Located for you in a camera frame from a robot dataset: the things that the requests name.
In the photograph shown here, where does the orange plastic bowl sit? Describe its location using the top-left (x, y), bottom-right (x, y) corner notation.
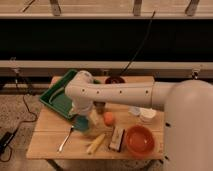
top-left (125, 125), bottom-right (155, 158)

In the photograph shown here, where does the green plastic tray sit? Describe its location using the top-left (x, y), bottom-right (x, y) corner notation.
top-left (40, 70), bottom-right (78, 120)

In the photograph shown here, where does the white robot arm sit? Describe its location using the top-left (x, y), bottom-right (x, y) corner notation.
top-left (65, 71), bottom-right (213, 171)

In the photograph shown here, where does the pale green curved strip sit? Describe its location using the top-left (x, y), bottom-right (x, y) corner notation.
top-left (49, 87), bottom-right (64, 104)

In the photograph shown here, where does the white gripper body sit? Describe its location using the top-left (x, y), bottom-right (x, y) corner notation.
top-left (71, 102), bottom-right (93, 116)

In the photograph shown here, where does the black power adapter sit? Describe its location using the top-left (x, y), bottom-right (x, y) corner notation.
top-left (0, 130), bottom-right (17, 155)

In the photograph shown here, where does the black floor cable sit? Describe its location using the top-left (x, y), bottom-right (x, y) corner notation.
top-left (0, 94), bottom-right (39, 163)

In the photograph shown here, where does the dark red bowl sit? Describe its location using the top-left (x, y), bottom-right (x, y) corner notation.
top-left (105, 77), bottom-right (125, 84)

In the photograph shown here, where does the orange ball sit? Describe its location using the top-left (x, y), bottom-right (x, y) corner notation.
top-left (103, 112), bottom-right (115, 126)

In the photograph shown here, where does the white round container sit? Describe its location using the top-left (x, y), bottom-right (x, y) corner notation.
top-left (140, 108), bottom-right (156, 122)

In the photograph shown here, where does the yellow corn cob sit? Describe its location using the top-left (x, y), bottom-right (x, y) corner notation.
top-left (86, 133), bottom-right (106, 154)

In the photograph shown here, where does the green plastic cup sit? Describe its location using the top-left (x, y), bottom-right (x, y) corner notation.
top-left (83, 117), bottom-right (99, 137)

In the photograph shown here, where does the black and white eraser block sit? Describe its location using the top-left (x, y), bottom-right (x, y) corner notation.
top-left (109, 126), bottom-right (125, 152)

